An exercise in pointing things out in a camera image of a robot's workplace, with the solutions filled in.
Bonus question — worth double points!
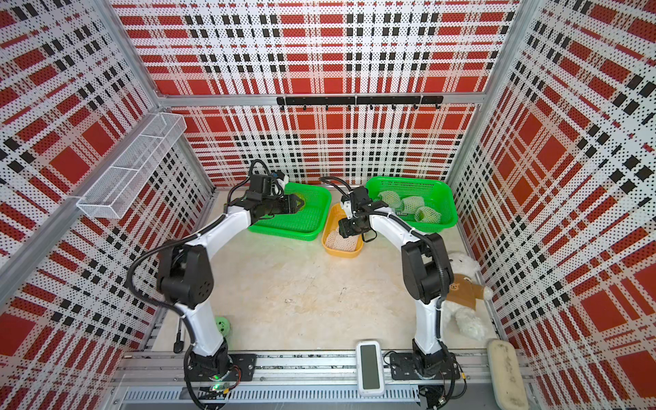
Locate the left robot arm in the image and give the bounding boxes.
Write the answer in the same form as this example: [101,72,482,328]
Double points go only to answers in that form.
[126,159,304,378]

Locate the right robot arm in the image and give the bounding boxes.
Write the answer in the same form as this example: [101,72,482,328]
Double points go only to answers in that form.
[319,176,454,379]

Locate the green basket with apples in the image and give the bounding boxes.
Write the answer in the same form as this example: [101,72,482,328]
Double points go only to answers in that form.
[248,181,332,243]

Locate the yellow tray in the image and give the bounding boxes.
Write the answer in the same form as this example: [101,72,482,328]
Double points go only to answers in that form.
[321,204,364,259]

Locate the empty green basket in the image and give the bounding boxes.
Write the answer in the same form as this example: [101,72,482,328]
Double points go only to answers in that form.
[366,176,458,233]

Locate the white timer device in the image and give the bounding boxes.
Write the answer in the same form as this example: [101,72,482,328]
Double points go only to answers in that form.
[355,340,385,397]

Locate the plush toy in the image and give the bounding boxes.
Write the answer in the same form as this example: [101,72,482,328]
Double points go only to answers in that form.
[442,252,493,341]

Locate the black hook rail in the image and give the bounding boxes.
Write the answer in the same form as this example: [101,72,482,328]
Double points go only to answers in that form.
[276,95,444,109]

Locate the clear wall shelf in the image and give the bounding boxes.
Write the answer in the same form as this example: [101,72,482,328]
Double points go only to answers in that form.
[77,112,186,220]

